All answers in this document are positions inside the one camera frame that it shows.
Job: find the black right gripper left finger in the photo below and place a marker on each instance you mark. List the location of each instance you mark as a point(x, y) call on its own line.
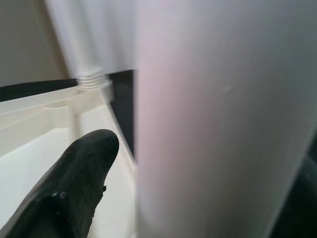
point(71, 183)

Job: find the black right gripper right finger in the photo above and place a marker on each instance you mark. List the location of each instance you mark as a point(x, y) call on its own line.
point(304, 198)

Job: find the white plastic table top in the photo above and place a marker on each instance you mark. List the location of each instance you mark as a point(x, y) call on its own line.
point(29, 148)

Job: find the white plastic table leg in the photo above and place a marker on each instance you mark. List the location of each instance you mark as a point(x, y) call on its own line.
point(92, 78)
point(218, 111)

